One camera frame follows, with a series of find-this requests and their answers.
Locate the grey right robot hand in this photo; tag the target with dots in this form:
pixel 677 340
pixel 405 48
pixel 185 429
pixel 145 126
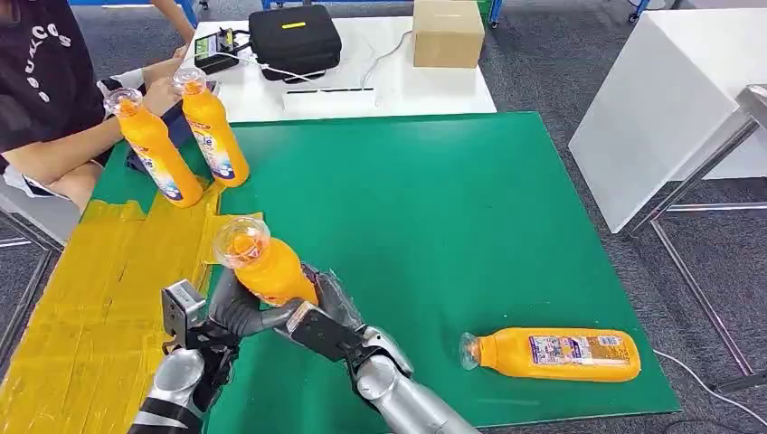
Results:
pixel 335 299

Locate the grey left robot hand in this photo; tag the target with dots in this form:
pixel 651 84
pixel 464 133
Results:
pixel 239 314

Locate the orange drink bottle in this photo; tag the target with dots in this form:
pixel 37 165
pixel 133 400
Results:
pixel 269 269
pixel 557 354
pixel 159 153
pixel 215 138

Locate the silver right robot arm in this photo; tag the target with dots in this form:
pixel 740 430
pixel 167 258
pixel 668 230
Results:
pixel 407 401

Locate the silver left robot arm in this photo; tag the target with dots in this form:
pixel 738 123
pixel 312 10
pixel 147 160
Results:
pixel 174 383

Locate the green table mat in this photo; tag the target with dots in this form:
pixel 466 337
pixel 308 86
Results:
pixel 431 227

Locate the large yellow sheet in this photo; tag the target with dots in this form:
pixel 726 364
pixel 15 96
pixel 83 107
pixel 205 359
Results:
pixel 90 299

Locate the blue tablet case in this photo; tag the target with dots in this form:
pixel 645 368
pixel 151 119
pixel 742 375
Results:
pixel 178 129

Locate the grey seat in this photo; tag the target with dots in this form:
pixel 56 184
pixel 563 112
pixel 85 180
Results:
pixel 36 209

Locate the person's right hand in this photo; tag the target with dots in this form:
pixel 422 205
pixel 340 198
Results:
pixel 160 93

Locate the black hard carry case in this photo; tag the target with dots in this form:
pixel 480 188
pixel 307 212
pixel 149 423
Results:
pixel 295 39

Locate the small black green device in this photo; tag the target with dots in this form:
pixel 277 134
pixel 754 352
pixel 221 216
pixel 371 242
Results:
pixel 213 51

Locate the cardboard box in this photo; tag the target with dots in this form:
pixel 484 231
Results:
pixel 448 33

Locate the person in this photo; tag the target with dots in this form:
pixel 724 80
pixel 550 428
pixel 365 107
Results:
pixel 42 72

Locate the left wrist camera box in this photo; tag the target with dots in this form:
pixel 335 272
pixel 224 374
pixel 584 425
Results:
pixel 180 311

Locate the steel table frame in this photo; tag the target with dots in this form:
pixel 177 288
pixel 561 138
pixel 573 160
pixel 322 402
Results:
pixel 695 174

